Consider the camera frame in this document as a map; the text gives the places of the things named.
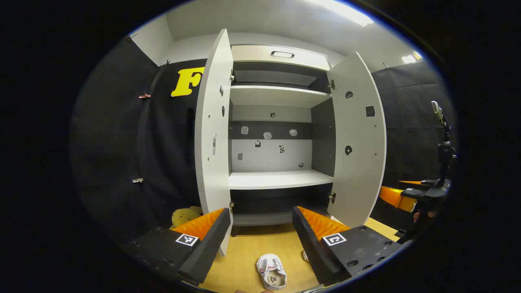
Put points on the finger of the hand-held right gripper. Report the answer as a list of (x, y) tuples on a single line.
[(397, 197), (413, 182)]

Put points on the silver clip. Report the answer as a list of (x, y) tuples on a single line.
[(137, 180)]

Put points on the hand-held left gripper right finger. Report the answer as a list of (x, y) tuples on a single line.
[(309, 244)]

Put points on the yellow plush toy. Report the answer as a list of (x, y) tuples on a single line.
[(185, 215)]

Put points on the black clip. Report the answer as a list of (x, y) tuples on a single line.
[(165, 63)]

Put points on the small ceiling light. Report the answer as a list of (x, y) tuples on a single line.
[(410, 58)]

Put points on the white cabinet door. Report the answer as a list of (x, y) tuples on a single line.
[(211, 122), (360, 130)]

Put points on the white shoe cabinet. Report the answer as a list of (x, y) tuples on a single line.
[(281, 179)]

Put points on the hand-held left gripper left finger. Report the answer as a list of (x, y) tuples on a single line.
[(211, 244)]

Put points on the white canvas shoe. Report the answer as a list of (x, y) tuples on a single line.
[(305, 255), (272, 272)]

